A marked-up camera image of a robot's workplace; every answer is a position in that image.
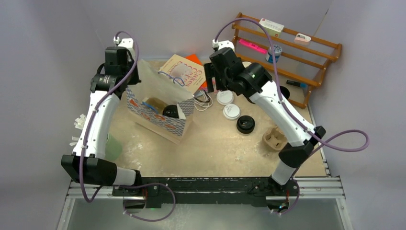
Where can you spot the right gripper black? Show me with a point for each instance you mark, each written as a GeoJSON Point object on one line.
{"type": "Point", "coordinates": [208, 67]}

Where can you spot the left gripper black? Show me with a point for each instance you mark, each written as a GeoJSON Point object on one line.
{"type": "Point", "coordinates": [135, 79]}

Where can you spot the checkered paper bakery bag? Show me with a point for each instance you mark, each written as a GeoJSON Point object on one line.
{"type": "Point", "coordinates": [155, 84]}

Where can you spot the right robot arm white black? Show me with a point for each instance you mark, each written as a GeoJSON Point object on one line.
{"type": "Point", "coordinates": [258, 86]}

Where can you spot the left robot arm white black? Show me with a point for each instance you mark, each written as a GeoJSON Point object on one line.
{"type": "Point", "coordinates": [87, 162]}

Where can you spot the cakes recipe book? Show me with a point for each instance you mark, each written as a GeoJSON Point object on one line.
{"type": "Point", "coordinates": [187, 73]}

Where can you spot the orange paper bag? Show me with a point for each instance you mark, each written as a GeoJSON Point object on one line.
{"type": "Point", "coordinates": [194, 58]}

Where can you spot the white cup lid upper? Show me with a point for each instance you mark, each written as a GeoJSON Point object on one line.
{"type": "Point", "coordinates": [225, 97]}

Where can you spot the white cup lid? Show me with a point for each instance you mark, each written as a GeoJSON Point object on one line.
{"type": "Point", "coordinates": [231, 112]}
{"type": "Point", "coordinates": [225, 97]}

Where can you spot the pink highlighter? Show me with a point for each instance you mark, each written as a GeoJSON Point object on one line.
{"type": "Point", "coordinates": [253, 46]}

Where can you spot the white cup lid lower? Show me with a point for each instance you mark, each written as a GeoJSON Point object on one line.
{"type": "Point", "coordinates": [231, 112]}

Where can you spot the stack of black lids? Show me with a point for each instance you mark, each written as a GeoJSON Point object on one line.
{"type": "Point", "coordinates": [245, 124]}

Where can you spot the blue white jar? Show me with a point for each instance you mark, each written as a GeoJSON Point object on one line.
{"type": "Point", "coordinates": [273, 54]}

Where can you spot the white green box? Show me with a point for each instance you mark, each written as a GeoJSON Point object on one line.
{"type": "Point", "coordinates": [274, 29]}

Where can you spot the black paper cup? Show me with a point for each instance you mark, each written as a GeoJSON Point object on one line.
{"type": "Point", "coordinates": [285, 92]}

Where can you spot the wooden shelf rack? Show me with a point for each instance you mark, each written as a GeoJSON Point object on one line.
{"type": "Point", "coordinates": [306, 64]}

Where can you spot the green cup holder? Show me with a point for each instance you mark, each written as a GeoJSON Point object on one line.
{"type": "Point", "coordinates": [113, 148]}

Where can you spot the black blue marker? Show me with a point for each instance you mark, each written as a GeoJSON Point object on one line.
{"type": "Point", "coordinates": [296, 83]}

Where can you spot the pink white tape dispenser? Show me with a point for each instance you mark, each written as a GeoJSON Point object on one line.
{"type": "Point", "coordinates": [302, 39]}

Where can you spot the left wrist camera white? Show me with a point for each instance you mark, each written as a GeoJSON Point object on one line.
{"type": "Point", "coordinates": [125, 42]}

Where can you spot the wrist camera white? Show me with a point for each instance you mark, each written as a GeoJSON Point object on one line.
{"type": "Point", "coordinates": [216, 45]}
{"type": "Point", "coordinates": [125, 42]}

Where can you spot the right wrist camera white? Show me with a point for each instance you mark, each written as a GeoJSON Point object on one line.
{"type": "Point", "coordinates": [216, 45]}

